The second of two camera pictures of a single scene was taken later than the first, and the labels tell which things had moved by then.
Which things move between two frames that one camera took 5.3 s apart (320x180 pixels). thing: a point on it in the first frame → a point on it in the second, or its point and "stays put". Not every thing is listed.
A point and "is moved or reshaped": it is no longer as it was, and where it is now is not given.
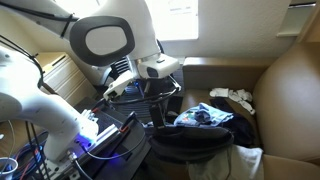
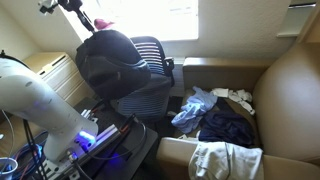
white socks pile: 242,96 stays put
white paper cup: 7,166 stays put
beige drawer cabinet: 63,76 stays put
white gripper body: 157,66 → 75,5
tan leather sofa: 285,90 stays put
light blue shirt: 201,115 → 199,103
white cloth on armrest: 234,163 stays put
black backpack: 171,148 is moved or reshaped
